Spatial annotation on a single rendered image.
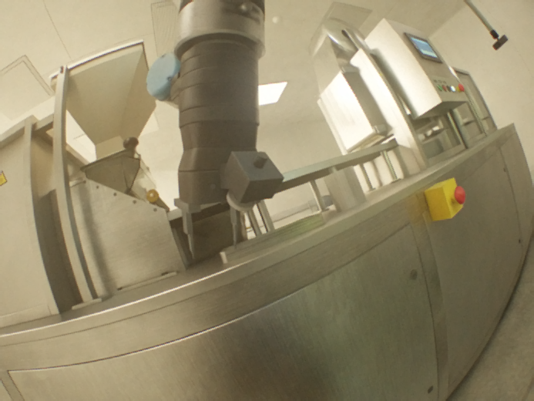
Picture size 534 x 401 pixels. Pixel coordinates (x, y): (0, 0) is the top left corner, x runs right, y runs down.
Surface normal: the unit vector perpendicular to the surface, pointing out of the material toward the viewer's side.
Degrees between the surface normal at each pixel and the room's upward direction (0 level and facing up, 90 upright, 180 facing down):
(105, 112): 114
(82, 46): 180
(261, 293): 90
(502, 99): 90
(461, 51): 90
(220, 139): 122
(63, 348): 90
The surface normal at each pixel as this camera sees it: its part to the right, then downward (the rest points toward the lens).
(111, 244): 0.26, -0.19
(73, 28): 0.36, 0.93
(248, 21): 0.69, 0.09
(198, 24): -0.24, 0.17
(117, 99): 0.38, 0.20
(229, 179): -0.79, 0.12
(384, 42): -0.90, 0.32
